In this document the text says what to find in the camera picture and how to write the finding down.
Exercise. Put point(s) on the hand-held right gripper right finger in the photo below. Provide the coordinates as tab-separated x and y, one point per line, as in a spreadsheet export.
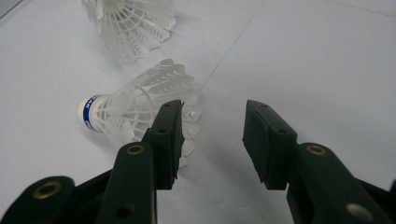
317	180

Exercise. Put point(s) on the white board sheet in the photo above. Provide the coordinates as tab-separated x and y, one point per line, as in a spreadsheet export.
311	62

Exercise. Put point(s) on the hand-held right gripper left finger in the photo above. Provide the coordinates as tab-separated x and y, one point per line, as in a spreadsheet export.
137	180

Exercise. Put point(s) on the white shuttlecock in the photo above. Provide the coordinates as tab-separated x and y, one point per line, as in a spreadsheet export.
130	28
124	105

